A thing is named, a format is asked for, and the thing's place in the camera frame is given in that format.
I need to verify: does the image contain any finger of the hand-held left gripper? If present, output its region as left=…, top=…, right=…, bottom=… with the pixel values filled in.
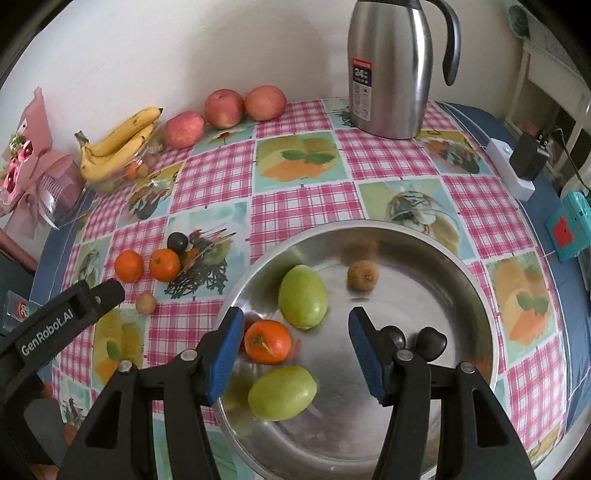
left=69, top=278, right=126, bottom=326

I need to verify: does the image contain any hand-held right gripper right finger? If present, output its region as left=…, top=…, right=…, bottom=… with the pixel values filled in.
left=348, top=306, right=539, bottom=480

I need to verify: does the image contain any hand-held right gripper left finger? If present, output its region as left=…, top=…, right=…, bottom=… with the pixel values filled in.
left=56, top=306, right=245, bottom=480

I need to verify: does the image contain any green fruit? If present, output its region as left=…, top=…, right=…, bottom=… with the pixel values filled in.
left=248, top=366, right=319, bottom=421
left=278, top=264, right=328, bottom=330

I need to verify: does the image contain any stainless steel bowl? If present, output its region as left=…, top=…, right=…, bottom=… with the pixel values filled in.
left=212, top=220, right=501, bottom=480

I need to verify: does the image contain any small clear packet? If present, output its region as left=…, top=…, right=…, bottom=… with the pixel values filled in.
left=6, top=291, right=33, bottom=324

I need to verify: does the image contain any orange with green stem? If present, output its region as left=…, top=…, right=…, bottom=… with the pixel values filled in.
left=148, top=248, right=182, bottom=282

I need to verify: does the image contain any glass bowl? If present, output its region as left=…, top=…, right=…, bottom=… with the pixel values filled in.
left=85, top=134, right=164, bottom=195

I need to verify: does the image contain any clear pink plastic container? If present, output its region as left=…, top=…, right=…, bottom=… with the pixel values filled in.
left=39, top=161, right=88, bottom=229

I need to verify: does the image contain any pink flower bouquet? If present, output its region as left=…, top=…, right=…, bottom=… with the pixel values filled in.
left=0, top=90, right=81, bottom=241

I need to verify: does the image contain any banana bunch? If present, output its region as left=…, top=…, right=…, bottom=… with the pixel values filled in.
left=75, top=107, right=164, bottom=182

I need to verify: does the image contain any checked printed tablecloth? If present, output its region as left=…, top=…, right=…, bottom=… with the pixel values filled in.
left=48, top=97, right=571, bottom=480

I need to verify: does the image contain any red apple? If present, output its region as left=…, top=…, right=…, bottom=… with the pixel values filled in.
left=204, top=89, right=245, bottom=130
left=245, top=85, right=287, bottom=121
left=165, top=111, right=206, bottom=149

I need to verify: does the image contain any white power strip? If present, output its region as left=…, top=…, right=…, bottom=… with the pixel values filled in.
left=485, top=137, right=536, bottom=201

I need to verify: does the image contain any black power adapter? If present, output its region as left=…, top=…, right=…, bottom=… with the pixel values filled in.
left=509, top=130, right=552, bottom=182

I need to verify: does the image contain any teal box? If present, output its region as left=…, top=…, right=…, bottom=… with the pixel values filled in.
left=545, top=190, right=591, bottom=263

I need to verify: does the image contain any stainless steel thermos jug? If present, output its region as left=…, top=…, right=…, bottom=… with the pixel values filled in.
left=346, top=0, right=462, bottom=139

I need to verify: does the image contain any white wooden shelf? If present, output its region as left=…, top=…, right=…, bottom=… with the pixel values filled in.
left=505, top=39, right=591, bottom=153

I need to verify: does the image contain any brown wooden rail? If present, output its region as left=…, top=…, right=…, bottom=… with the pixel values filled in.
left=0, top=229, right=40, bottom=275

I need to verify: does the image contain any black cable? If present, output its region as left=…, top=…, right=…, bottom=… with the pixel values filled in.
left=545, top=124, right=591, bottom=197

